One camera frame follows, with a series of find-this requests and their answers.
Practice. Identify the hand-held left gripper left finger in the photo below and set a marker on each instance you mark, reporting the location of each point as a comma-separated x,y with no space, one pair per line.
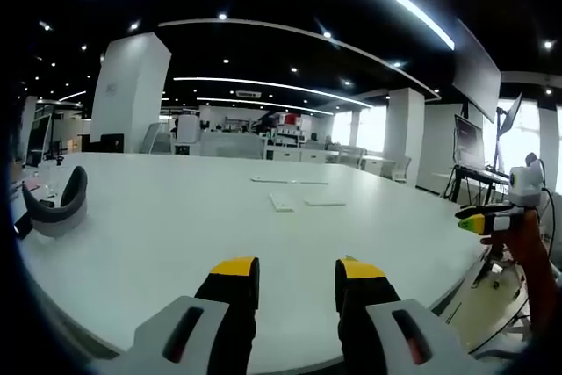
228,296

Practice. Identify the long curved ceiling light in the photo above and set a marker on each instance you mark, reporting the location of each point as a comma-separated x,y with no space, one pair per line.
272,84

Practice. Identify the thin white plastic strip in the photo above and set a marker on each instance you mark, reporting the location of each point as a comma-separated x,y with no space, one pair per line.
272,180

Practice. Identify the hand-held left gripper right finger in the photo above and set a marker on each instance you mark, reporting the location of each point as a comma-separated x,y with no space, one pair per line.
364,300

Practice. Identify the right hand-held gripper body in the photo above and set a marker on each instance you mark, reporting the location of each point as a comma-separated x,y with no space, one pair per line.
527,186

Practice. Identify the white cabinet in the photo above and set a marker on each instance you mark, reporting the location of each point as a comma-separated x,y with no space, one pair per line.
189,129

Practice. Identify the white square pillar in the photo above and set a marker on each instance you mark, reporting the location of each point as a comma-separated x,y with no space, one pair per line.
131,94

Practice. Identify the computer monitor on stand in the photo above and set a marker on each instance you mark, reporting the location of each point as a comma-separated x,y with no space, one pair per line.
470,140

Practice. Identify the large grey display panel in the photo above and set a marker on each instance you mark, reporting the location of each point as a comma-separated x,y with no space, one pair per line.
476,72

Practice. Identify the person's right hand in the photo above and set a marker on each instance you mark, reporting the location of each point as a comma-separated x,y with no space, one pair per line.
522,243

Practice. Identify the black monitor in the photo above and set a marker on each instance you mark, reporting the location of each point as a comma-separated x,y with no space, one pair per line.
105,142

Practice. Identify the white narrow pillar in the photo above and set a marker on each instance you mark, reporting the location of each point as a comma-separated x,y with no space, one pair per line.
404,133

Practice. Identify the red wall panel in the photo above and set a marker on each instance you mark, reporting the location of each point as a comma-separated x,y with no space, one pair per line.
290,119

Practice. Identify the ceiling air vent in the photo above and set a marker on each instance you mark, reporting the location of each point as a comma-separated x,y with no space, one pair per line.
249,94

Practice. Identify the white low partitions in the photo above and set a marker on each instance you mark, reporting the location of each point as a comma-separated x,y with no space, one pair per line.
232,144

